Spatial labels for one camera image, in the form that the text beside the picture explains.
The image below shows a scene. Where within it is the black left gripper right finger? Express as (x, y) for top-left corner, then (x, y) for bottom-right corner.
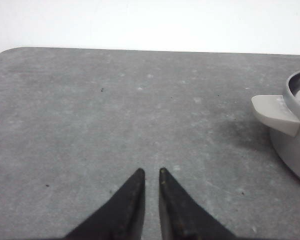
(159, 167), (236, 240)

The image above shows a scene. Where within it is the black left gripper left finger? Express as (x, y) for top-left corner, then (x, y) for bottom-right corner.
(64, 168), (146, 240)

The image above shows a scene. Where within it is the stainless steel steamer pot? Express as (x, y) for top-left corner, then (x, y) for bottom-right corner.
(251, 71), (300, 179)

